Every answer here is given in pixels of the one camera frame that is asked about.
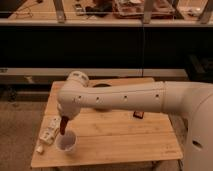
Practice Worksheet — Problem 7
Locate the small white wrapped candy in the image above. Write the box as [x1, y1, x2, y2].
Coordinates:
[36, 144, 44, 154]

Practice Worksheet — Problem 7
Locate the wooden table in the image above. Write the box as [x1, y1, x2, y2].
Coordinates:
[30, 77, 184, 169]

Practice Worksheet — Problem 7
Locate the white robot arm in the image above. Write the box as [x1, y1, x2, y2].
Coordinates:
[57, 71, 213, 171]

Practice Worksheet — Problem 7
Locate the long shelf bench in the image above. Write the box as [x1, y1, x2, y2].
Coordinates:
[0, 67, 188, 78]

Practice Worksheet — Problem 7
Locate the dark red snack packet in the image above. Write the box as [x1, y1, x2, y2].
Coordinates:
[133, 111, 144, 119]

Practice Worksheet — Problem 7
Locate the white snack packet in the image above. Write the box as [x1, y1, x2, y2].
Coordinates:
[39, 116, 61, 145]

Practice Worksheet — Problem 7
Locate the green ceramic bowl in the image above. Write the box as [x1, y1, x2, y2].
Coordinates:
[92, 83, 111, 112]

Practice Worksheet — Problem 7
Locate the white ceramic cup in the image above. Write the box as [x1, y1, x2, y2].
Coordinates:
[55, 130, 77, 154]

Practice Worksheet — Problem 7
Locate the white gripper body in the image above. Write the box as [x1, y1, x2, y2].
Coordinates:
[57, 104, 80, 120]

